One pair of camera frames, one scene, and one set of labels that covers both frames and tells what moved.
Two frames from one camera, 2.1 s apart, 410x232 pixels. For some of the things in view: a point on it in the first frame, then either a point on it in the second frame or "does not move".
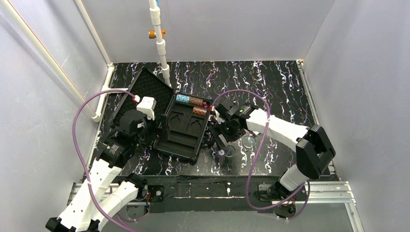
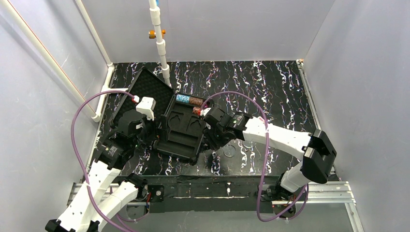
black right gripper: [218, 128] → [211, 128]
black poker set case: [183, 119] does not move
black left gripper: [151, 128] does not move
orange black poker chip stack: [199, 111] does not move
